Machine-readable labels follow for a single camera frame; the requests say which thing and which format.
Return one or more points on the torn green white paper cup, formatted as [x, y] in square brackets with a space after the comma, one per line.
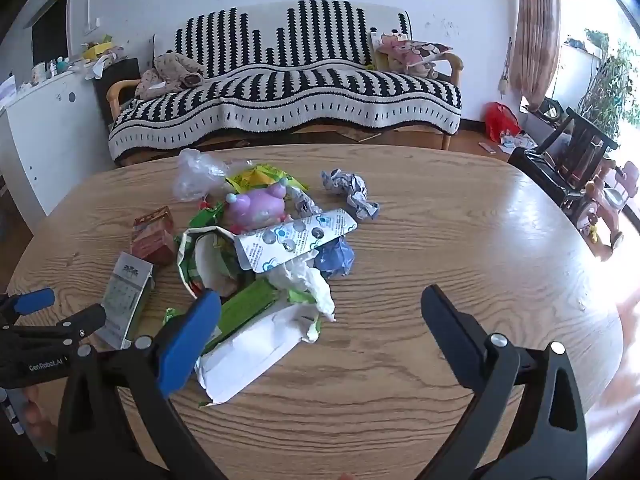
[200, 260]

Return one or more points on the crumpled green wrapper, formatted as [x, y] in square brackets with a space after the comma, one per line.
[207, 217]

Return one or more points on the pink printed cushion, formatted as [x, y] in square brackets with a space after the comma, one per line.
[405, 52]

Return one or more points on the black wooden chair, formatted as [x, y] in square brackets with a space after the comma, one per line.
[550, 170]

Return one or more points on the grey white paper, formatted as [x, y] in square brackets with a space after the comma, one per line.
[352, 192]

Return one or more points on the crumpled white tissue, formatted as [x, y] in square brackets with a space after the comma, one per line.
[312, 285]

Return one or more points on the yellow green snack wrapper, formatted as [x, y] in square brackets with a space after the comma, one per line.
[260, 177]

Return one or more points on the beige plush toy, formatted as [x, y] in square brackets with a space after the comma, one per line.
[167, 75]

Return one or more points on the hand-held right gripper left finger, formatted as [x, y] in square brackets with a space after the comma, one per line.
[187, 345]

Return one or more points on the flat green wrapper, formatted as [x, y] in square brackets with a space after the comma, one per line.
[245, 310]

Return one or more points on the white cabinet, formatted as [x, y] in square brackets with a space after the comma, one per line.
[50, 130]

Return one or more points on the wooden sofa frame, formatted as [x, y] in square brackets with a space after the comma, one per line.
[116, 92]

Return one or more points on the scattered papers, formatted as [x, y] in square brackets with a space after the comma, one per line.
[517, 141]

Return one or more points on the clear plastic bag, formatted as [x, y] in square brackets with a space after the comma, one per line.
[192, 175]

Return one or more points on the purple wrapped candy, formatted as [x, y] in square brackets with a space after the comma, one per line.
[252, 210]

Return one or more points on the green potted plant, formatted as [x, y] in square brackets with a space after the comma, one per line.
[607, 90]

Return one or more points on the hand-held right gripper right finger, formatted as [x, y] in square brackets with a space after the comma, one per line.
[450, 317]

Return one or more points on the white green wrapper packet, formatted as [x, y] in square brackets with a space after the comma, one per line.
[250, 355]

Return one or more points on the grey white carton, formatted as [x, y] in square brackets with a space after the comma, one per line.
[122, 300]

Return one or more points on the black side cabinet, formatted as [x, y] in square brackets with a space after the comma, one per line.
[117, 72]

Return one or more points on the small green wrapper scrap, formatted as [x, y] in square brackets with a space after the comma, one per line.
[172, 315]

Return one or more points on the pink ride-on toy car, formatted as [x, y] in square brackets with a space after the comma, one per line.
[607, 200]

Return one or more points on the clutter of small items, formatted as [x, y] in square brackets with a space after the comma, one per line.
[95, 52]

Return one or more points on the black white patterned sofa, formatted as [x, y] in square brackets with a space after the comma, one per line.
[300, 90]

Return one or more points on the silver blister pack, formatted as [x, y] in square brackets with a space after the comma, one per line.
[290, 245]

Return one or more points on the red cardboard box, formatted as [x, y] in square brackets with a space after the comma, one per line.
[150, 237]

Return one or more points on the hanging small brush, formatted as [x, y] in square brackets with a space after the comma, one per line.
[505, 82]

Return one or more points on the crumpled blue wrapper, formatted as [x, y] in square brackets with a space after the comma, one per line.
[337, 257]

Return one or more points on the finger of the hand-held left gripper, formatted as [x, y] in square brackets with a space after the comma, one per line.
[75, 324]
[32, 301]

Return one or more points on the red plastic bag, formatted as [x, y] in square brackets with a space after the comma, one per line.
[502, 120]

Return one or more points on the small crumpled grey wrapper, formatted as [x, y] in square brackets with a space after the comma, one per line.
[304, 202]

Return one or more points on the pink patterned curtain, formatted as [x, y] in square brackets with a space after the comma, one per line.
[537, 30]

